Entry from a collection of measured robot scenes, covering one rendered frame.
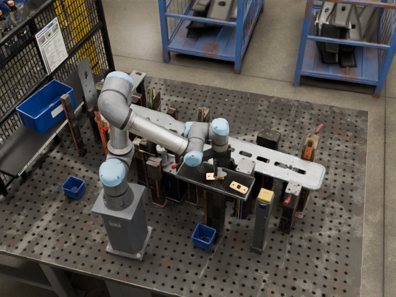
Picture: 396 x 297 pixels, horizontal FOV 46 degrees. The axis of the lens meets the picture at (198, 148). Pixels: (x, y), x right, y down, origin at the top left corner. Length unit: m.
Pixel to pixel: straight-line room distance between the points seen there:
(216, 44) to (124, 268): 2.83
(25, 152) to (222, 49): 2.57
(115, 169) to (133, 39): 3.22
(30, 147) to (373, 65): 3.24
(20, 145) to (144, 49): 2.55
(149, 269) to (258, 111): 1.36
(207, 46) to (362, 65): 1.50
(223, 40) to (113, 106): 3.11
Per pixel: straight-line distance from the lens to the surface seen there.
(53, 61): 3.02
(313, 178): 2.53
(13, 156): 2.76
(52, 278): 3.00
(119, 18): 5.59
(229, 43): 4.79
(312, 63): 4.62
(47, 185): 3.00
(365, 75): 4.61
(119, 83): 1.91
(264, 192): 2.23
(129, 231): 2.38
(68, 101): 2.77
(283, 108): 3.31
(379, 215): 3.75
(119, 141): 2.13
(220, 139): 2.02
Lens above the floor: 2.95
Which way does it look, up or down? 48 degrees down
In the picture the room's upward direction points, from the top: 2 degrees counter-clockwise
